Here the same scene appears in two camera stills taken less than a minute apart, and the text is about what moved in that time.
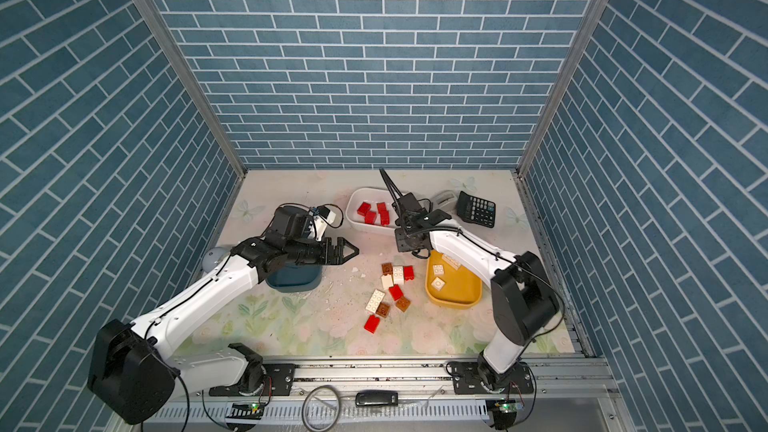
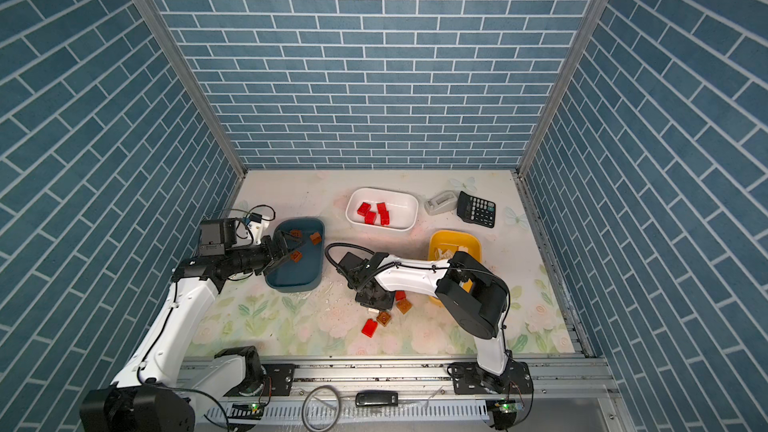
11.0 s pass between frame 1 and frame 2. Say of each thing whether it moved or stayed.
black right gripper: moved
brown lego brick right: stayed
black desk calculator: stayed
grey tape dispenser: stayed
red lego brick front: moved
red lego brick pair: stayed
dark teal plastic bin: stayed
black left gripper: moved
